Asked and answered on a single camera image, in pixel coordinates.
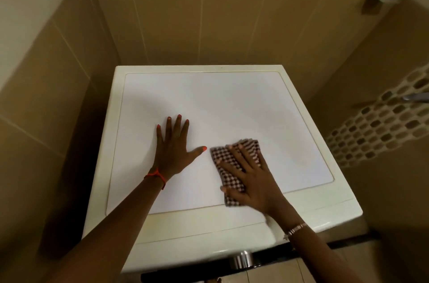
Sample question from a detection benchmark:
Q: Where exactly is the metal wrist bracelet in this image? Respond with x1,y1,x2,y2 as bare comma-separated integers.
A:
283,223,308,240

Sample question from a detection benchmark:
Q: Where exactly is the silver washing machine knob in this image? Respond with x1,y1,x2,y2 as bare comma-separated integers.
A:
229,250,255,269

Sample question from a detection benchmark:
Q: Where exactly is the chrome wall tap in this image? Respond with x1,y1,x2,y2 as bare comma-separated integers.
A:
400,93,429,104

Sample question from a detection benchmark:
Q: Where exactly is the orange thread bracelet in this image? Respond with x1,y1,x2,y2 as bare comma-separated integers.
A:
144,168,167,190

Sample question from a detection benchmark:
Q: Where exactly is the person's right forearm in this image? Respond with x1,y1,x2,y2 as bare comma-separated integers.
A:
266,201,364,283

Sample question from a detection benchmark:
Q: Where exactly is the person's left hand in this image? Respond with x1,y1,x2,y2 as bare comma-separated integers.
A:
151,114,208,181

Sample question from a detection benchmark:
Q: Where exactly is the person's left forearm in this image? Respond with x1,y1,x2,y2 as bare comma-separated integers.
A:
50,172,165,283

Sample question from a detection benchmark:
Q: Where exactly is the brown checkered cleaning cloth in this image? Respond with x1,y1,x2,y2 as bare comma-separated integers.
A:
210,139,261,208

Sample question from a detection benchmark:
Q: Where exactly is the person's right hand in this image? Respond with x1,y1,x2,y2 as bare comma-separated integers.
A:
216,139,287,216

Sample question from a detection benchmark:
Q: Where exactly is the white washing machine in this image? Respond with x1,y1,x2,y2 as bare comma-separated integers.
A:
82,65,363,274

